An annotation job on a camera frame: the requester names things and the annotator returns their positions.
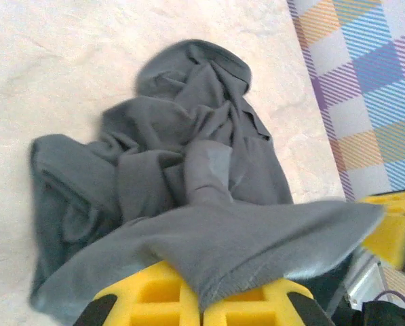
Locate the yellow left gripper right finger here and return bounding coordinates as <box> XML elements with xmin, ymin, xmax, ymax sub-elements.
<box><xmin>204</xmin><ymin>278</ymin><xmax>335</xmax><ymax>326</ymax></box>

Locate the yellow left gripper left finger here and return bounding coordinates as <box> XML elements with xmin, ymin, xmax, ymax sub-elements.
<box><xmin>73</xmin><ymin>261</ymin><xmax>203</xmax><ymax>326</ymax></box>

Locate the grey t-shirt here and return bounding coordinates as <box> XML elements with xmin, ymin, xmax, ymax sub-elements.
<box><xmin>28</xmin><ymin>39</ymin><xmax>386</xmax><ymax>323</ymax></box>

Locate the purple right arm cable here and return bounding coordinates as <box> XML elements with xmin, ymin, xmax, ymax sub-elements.
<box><xmin>374</xmin><ymin>289</ymin><xmax>405</xmax><ymax>312</ymax></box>

